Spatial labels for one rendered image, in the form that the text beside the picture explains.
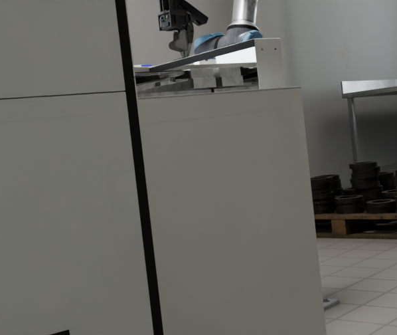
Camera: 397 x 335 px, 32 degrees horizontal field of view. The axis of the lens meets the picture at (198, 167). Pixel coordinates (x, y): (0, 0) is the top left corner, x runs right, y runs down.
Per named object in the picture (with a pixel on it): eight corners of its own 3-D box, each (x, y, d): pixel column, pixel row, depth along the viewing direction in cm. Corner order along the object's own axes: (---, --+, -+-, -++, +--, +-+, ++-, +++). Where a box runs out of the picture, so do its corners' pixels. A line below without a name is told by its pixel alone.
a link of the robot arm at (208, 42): (209, 72, 264) (205, 36, 262) (238, 68, 255) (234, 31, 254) (189, 74, 255) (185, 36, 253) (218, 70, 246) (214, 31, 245)
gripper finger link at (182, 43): (173, 60, 217) (170, 30, 217) (188, 59, 221) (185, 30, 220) (178, 58, 215) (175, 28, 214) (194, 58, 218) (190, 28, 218)
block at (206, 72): (191, 78, 195) (190, 68, 195) (184, 80, 198) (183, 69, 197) (214, 77, 199) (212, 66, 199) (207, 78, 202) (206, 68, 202)
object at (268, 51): (260, 90, 185) (254, 38, 184) (153, 110, 230) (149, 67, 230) (286, 88, 190) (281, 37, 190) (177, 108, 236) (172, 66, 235)
